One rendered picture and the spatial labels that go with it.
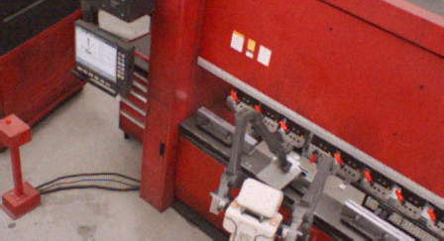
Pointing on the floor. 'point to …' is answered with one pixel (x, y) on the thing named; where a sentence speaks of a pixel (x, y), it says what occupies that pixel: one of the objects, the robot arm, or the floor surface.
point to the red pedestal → (18, 133)
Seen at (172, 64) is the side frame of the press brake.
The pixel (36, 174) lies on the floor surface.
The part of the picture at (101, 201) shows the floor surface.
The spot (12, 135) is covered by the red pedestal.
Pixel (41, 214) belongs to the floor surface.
